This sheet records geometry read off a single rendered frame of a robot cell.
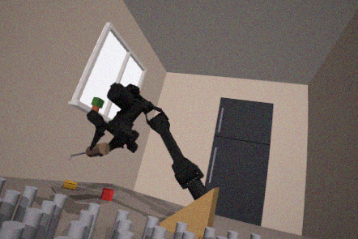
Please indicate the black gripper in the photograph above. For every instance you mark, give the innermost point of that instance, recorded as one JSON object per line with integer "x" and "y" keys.
{"x": 102, "y": 126}

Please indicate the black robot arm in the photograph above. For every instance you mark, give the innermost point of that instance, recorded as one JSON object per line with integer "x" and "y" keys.
{"x": 129, "y": 100}

